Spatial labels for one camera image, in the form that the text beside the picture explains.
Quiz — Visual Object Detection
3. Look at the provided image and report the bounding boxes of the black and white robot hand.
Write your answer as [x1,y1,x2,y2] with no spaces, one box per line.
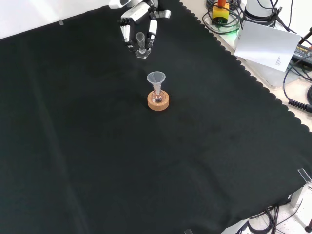
[108,0,172,53]

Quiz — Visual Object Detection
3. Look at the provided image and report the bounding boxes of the clear graduated cylinder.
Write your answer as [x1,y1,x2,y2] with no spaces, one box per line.
[135,32,150,59]

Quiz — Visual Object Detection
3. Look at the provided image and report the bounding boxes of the round-bottom glass flask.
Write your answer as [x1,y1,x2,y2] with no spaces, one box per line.
[151,89,164,104]

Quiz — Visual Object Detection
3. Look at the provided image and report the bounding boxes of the clear plastic funnel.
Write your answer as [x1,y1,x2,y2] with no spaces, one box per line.
[146,71,167,96]

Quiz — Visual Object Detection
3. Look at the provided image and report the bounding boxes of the yellow emergency stop button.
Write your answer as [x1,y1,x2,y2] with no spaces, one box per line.
[211,0,231,26]

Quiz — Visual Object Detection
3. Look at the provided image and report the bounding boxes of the black bench cloth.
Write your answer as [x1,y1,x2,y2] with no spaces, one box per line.
[0,0,312,234]

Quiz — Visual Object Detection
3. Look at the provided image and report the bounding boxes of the pale white board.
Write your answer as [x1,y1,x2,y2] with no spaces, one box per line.
[233,20,302,73]

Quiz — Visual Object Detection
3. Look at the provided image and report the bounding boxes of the black power adapter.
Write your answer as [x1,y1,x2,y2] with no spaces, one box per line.
[291,43,312,66]

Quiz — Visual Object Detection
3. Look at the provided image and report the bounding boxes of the cork ring stand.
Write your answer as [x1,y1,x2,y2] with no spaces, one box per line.
[147,89,170,111]

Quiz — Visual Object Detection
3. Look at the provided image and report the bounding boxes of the black coiled cable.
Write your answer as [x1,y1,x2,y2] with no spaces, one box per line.
[288,99,312,112]

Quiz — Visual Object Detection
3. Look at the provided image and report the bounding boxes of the white bench bracket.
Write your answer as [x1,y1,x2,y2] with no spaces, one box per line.
[290,181,312,208]

